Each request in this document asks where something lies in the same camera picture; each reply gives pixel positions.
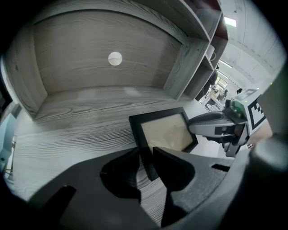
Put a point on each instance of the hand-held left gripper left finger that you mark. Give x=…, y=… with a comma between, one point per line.
x=90, y=202

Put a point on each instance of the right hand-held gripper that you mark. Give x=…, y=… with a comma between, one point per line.
x=254, y=112

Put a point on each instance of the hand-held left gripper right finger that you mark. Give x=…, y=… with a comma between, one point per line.
x=191, y=186

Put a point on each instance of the black framed picture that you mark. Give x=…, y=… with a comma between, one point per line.
x=166, y=132

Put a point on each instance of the wooden shelf desk unit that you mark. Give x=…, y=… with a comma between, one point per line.
x=67, y=139

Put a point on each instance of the black bag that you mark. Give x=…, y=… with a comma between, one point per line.
x=214, y=77

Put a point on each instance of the white mug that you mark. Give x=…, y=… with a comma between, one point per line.
x=211, y=52

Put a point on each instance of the light blue flat box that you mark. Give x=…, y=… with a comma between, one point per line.
x=6, y=137

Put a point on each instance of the ceiling light panel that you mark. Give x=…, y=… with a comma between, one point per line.
x=230, y=21

